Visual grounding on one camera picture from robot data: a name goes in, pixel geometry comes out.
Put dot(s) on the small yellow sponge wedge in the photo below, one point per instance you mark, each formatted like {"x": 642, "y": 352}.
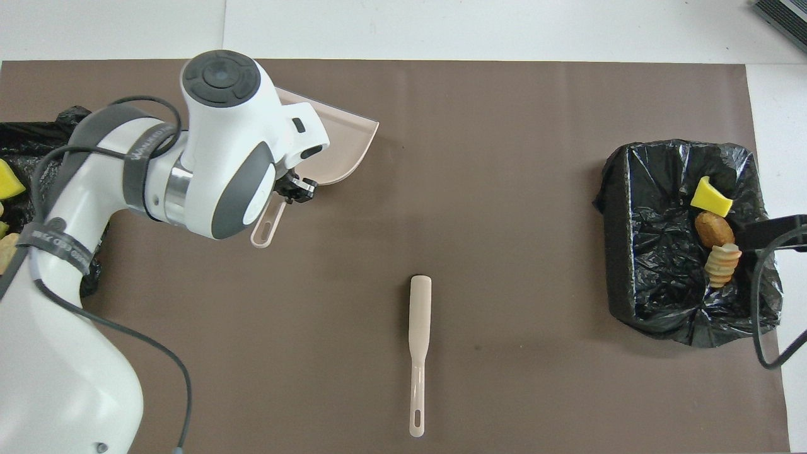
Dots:
{"x": 711, "y": 198}

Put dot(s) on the beige angular bread chunk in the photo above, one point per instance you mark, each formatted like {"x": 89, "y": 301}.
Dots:
{"x": 722, "y": 265}

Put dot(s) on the beige plastic dustpan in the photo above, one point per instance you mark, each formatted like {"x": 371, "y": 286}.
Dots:
{"x": 340, "y": 142}

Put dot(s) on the beige hand brush black bristles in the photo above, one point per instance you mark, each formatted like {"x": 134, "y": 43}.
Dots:
{"x": 420, "y": 309}

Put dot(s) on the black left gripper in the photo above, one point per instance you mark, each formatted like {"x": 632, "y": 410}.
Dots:
{"x": 295, "y": 187}

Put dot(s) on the grey ribbed device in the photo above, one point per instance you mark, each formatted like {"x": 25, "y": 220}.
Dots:
{"x": 788, "y": 16}

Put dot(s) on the beige rounded bread chunk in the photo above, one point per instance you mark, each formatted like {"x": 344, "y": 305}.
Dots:
{"x": 7, "y": 252}

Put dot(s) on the oval brown bread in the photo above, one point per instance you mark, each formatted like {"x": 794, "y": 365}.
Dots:
{"x": 714, "y": 230}

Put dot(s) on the black bag lined bin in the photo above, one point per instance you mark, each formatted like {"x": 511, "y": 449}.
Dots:
{"x": 656, "y": 252}
{"x": 19, "y": 145}

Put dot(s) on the brown paper table mat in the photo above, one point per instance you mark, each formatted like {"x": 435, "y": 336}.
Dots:
{"x": 504, "y": 157}

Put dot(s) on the yellow sponge chunk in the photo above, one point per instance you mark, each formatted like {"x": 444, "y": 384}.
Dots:
{"x": 9, "y": 181}

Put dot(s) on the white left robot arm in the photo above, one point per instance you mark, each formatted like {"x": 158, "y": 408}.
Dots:
{"x": 220, "y": 139}

